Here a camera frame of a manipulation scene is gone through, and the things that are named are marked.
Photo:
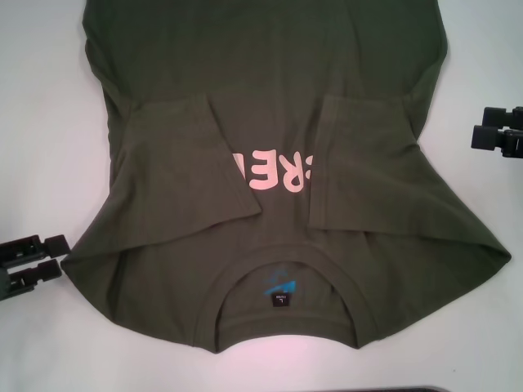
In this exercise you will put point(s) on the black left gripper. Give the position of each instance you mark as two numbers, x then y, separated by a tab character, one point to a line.
4	286

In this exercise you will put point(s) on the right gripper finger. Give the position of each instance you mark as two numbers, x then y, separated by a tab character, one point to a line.
488	136
502	114

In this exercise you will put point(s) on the dark green t-shirt pink print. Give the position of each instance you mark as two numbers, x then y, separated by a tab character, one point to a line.
265	81

